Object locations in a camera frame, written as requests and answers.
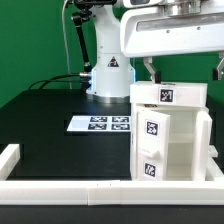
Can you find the white U-shaped frame fence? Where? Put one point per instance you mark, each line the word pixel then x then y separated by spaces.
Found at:
pixel 209 192

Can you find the white cabinet body box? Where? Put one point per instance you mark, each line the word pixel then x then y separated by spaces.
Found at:
pixel 181 138

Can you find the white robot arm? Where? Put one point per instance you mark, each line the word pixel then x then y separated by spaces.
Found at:
pixel 112 75

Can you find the white base tag plate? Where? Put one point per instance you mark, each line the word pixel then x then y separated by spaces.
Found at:
pixel 99 124

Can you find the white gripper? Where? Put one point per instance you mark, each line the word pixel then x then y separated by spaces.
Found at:
pixel 158 28

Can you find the white cabinet top block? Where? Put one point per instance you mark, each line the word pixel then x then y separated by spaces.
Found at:
pixel 174 94

